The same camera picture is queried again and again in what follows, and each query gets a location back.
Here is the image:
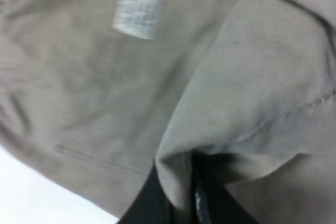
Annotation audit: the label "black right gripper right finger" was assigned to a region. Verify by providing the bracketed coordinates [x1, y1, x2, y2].
[193, 155, 257, 224]

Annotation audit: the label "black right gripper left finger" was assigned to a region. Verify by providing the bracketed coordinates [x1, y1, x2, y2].
[118, 165, 173, 224]

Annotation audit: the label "khaki shorts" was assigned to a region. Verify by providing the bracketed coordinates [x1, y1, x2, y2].
[1, 0, 335, 223]

